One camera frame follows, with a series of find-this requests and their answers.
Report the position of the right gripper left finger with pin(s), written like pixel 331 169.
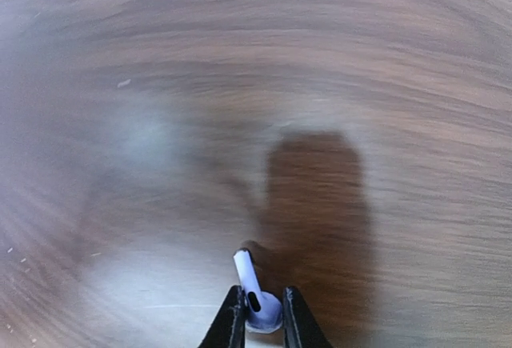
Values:
pixel 228 328

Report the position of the lavender earbud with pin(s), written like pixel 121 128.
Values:
pixel 264 315

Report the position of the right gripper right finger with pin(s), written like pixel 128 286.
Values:
pixel 300 328

